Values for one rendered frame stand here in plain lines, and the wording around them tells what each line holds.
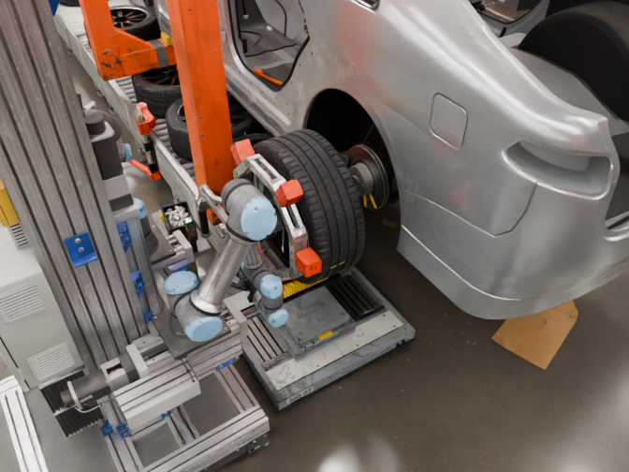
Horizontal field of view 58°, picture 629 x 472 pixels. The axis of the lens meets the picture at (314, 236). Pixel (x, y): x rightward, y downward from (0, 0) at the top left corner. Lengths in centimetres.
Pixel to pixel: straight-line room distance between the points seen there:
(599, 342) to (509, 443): 85
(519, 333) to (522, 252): 135
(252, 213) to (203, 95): 103
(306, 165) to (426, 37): 66
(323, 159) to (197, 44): 71
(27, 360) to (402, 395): 170
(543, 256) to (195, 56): 156
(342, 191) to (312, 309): 86
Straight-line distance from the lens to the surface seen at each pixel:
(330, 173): 227
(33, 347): 209
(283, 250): 268
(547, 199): 186
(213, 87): 261
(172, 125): 393
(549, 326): 340
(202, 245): 300
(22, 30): 162
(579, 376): 325
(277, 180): 225
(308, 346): 287
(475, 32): 199
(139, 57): 461
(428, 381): 300
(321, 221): 222
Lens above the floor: 243
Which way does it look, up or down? 41 degrees down
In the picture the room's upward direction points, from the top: straight up
